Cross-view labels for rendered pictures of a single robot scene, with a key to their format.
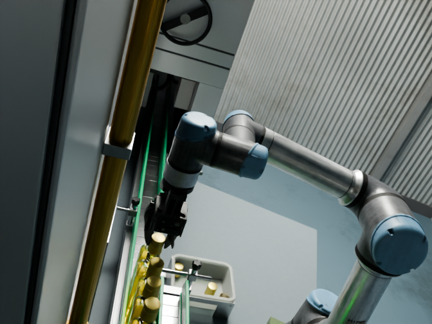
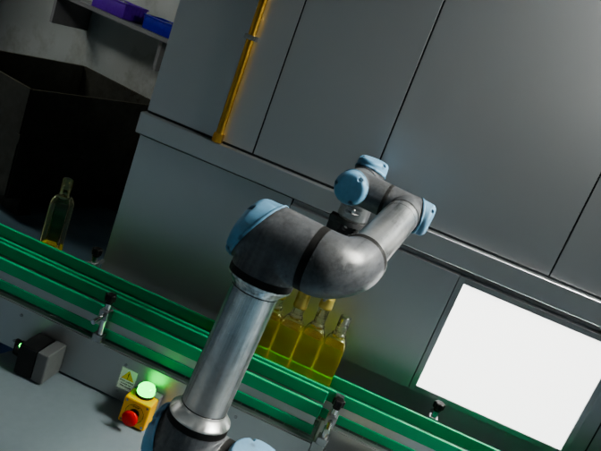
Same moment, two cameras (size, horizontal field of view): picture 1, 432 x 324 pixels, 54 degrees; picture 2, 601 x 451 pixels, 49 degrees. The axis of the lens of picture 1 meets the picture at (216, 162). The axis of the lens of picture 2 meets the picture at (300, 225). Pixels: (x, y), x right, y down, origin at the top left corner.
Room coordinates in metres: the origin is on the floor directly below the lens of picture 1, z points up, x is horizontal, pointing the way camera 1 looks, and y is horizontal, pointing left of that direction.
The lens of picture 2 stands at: (1.24, -1.40, 1.75)
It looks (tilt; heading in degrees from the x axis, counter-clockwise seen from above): 16 degrees down; 112
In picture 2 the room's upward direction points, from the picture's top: 21 degrees clockwise
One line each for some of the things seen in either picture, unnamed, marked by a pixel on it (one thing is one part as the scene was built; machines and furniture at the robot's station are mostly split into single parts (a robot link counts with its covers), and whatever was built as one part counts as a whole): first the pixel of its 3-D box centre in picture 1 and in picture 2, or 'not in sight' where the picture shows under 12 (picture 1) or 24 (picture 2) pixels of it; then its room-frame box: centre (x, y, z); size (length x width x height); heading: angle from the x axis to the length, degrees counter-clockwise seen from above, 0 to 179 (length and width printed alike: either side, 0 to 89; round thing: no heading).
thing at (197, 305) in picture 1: (191, 285); not in sight; (1.06, -0.07, 0.79); 0.27 x 0.17 x 0.08; 104
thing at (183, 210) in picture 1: (171, 203); (339, 240); (0.75, 0.06, 1.32); 0.09 x 0.08 x 0.12; 14
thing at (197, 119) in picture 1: (193, 142); (366, 181); (0.76, 0.06, 1.47); 0.09 x 0.08 x 0.11; 97
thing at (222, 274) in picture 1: (200, 285); not in sight; (1.06, -0.10, 0.80); 0.22 x 0.17 x 0.09; 104
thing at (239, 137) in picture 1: (238, 153); (361, 189); (0.79, -0.04, 1.47); 0.11 x 0.11 x 0.08; 7
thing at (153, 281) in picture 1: (152, 287); not in sight; (0.67, 0.03, 1.14); 0.04 x 0.04 x 0.04
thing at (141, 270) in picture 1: (141, 291); (303, 359); (0.78, 0.07, 0.99); 0.06 x 0.06 x 0.21; 14
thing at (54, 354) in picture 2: not in sight; (39, 358); (0.26, -0.27, 0.79); 0.08 x 0.08 x 0.08; 14
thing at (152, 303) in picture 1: (150, 309); not in sight; (0.61, 0.02, 1.14); 0.04 x 0.04 x 0.04
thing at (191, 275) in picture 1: (184, 275); (332, 416); (0.93, -0.03, 0.95); 0.17 x 0.03 x 0.12; 104
